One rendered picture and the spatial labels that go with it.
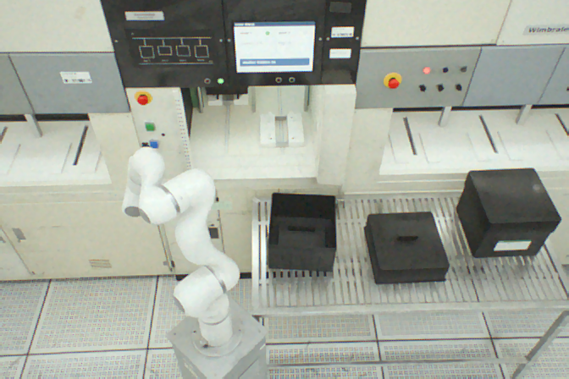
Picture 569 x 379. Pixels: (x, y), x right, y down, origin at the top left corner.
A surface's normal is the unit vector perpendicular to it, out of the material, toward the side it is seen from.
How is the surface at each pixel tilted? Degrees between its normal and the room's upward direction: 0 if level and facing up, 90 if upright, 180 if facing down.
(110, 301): 0
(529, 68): 90
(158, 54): 90
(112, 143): 90
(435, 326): 0
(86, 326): 0
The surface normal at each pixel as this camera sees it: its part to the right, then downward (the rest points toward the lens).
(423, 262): 0.01, -0.68
